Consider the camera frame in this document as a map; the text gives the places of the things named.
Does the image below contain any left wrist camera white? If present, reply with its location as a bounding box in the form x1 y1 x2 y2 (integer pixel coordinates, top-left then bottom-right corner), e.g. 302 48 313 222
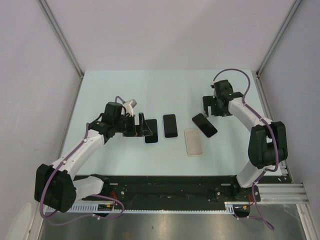
122 99 137 117

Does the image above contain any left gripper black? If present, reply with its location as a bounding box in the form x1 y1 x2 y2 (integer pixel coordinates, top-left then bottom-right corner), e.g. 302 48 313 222
113 113 152 137

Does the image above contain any left aluminium frame post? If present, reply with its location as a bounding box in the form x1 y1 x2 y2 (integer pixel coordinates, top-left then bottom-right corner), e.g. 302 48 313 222
37 0 84 80

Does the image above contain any pink phone black screen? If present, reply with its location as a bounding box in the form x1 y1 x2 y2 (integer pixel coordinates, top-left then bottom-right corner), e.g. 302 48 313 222
191 113 218 138

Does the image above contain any aluminium frame post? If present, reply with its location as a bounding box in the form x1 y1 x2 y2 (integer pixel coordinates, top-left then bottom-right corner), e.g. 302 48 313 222
255 0 304 78
37 0 84 80

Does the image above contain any right aluminium frame post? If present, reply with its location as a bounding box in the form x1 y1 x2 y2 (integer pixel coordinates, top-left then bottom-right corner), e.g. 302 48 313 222
255 0 304 78

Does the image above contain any slotted white cable duct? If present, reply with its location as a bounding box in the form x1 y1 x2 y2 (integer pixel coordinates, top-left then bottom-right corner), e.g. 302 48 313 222
71 201 247 215

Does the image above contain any light blue phone case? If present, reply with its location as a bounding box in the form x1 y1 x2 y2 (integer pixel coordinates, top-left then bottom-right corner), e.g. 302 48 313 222
144 118 159 145

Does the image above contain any beige phone case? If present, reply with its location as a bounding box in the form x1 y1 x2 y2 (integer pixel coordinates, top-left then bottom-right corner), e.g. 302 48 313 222
184 128 203 157

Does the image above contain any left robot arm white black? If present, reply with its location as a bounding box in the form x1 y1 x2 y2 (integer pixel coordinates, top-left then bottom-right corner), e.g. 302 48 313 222
34 99 152 213

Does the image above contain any lilac phone case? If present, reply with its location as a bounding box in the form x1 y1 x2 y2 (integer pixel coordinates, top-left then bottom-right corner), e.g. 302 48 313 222
162 113 179 140

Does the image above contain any aluminium front rail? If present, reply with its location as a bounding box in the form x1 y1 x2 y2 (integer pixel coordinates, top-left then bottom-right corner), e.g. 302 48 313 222
257 183 309 205

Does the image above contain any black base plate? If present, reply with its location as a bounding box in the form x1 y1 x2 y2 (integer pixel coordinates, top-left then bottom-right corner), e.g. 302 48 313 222
82 175 261 210

